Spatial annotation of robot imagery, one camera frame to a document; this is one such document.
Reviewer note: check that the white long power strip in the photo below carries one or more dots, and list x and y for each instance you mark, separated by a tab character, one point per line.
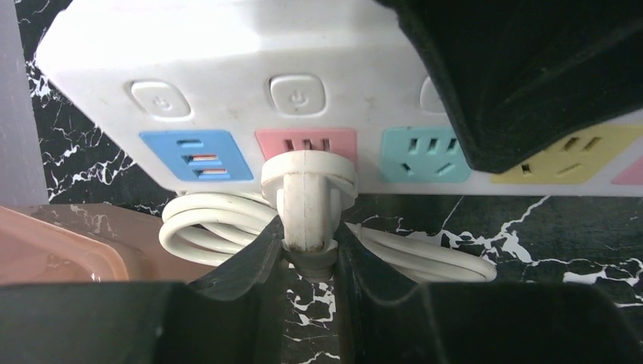
209	96

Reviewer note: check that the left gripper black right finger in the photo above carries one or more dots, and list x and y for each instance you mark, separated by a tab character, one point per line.
384	317

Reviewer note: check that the pink translucent plastic storage box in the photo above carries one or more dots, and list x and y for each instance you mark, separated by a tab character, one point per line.
86	242

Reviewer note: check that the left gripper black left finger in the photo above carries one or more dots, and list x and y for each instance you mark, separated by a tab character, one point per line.
233	314

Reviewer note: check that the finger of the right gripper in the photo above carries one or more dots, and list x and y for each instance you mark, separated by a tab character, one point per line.
517	76

